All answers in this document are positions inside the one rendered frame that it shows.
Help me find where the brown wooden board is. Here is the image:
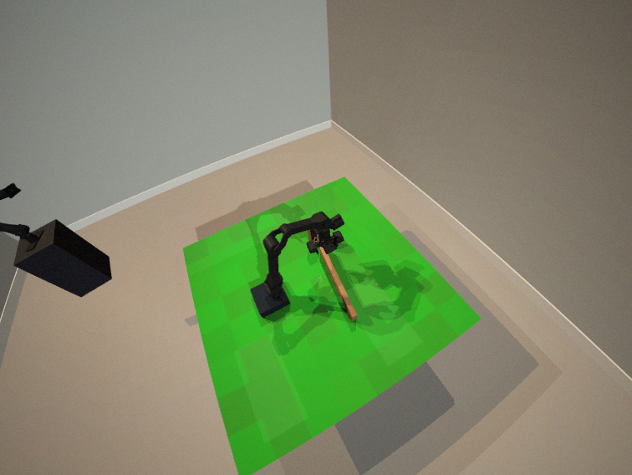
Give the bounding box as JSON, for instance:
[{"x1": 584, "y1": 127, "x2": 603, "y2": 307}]
[{"x1": 319, "y1": 248, "x2": 357, "y2": 321}]

